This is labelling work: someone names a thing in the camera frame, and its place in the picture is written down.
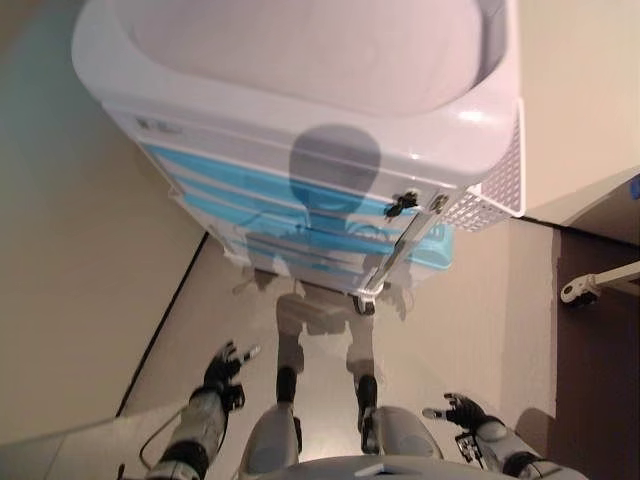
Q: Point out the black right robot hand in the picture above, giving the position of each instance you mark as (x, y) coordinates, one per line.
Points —
(467, 412)

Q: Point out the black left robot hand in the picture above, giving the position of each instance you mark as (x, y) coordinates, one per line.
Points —
(222, 372)

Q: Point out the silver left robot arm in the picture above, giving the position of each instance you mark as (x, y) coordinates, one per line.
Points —
(192, 435)

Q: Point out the blue cart drawer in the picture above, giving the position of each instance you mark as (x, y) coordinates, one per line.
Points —
(225, 207)
(210, 161)
(280, 246)
(220, 186)

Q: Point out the black baseboard strip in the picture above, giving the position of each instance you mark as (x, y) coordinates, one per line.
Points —
(165, 320)

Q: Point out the grey left robot leg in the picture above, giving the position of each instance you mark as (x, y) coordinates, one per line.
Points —
(280, 425)

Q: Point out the grey robot torso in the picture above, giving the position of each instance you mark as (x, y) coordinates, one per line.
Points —
(375, 467)

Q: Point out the black cart caster wheel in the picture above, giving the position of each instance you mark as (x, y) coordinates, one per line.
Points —
(366, 305)

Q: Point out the blue plastic side bin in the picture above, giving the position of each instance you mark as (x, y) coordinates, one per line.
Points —
(430, 250)

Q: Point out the white stand leg with caster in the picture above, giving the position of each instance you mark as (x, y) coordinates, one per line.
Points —
(582, 287)

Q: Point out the black keys in lock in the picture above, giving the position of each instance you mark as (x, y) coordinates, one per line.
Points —
(401, 203)

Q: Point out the white perforated side basket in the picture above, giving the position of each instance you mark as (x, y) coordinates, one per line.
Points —
(502, 185)

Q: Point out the blue tape piece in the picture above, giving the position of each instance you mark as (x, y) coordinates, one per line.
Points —
(635, 189)

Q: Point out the white medical cart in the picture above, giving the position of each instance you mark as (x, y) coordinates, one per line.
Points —
(280, 75)

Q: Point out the silver cart side rail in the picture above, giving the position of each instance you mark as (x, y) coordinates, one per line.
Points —
(400, 250)

